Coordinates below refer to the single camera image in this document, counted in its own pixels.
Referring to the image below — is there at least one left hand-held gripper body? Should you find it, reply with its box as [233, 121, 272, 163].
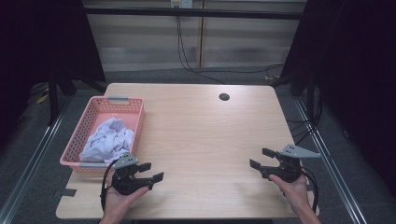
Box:
[110, 151, 155, 196]

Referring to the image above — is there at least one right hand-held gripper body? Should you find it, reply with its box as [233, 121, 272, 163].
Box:
[260, 143, 321, 184]

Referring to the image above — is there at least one white towel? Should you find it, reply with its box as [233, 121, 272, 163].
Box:
[78, 117, 135, 163]

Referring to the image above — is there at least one pink plastic basket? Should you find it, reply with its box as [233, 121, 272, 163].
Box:
[59, 95, 146, 174]

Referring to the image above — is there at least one person's left hand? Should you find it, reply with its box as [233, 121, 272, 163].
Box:
[103, 173, 150, 219]

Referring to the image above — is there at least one person's right hand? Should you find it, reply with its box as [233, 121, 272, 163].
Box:
[268, 173, 314, 217]

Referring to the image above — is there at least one black tape strip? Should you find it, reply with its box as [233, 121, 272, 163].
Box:
[51, 188, 78, 199]

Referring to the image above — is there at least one black stand leg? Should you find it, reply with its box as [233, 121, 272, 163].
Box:
[47, 71, 61, 127]

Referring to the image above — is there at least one yellow floor tape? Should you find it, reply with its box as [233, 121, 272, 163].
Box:
[35, 92, 50, 105]

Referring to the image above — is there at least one black metal crossbar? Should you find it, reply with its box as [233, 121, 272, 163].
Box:
[81, 7, 305, 21]

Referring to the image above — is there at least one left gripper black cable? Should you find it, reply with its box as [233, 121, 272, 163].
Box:
[99, 159, 120, 215]

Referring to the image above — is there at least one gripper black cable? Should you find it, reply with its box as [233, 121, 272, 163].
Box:
[300, 167, 320, 215]
[99, 159, 120, 215]

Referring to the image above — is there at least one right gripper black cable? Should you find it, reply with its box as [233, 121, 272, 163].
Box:
[300, 167, 320, 215]

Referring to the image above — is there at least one metal floor rail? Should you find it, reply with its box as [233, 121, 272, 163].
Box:
[293, 97, 369, 224]
[0, 92, 73, 224]

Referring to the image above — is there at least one bundle of black floor cables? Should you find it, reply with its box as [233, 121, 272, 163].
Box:
[285, 86, 324, 147]

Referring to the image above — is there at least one black wall cable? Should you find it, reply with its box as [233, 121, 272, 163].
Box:
[175, 7, 226, 85]

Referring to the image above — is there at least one white wall socket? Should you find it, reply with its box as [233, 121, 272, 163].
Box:
[170, 0, 194, 9]

